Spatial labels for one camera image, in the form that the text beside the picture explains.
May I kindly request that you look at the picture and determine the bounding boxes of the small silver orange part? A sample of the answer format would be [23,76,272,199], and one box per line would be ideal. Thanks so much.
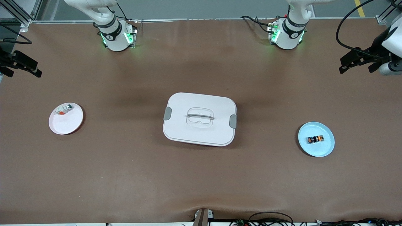
[55,105,74,116]

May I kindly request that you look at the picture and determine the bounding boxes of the pink round plate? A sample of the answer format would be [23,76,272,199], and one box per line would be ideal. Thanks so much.
[48,102,84,135]

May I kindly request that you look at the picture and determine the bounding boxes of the light blue round plate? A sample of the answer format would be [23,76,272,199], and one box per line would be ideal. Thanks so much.
[298,121,335,158]

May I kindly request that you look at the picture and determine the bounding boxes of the white plastic container lid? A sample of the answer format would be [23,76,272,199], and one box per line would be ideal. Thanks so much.
[162,92,237,147]

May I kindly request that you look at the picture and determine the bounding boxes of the thin black cable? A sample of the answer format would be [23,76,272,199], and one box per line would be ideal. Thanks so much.
[0,24,33,45]

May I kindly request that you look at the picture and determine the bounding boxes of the long black looping cable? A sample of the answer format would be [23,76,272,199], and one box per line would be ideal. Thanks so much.
[335,0,382,60]

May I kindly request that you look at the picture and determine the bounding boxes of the aluminium profile frame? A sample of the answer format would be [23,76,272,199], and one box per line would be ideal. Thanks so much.
[0,0,40,27]
[376,6,402,26]

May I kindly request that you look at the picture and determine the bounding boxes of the black arm base cable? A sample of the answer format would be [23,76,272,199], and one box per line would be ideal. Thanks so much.
[108,3,139,24]
[241,15,277,35]

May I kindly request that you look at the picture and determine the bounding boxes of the silver table edge rail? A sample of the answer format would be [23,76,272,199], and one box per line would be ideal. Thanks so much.
[30,17,380,24]

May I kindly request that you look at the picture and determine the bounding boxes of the black cable bundle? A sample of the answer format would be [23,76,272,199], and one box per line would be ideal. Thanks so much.
[229,212,402,226]

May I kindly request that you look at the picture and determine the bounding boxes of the grey mounting bracket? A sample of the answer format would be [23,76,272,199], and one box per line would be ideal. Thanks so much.
[193,208,215,226]

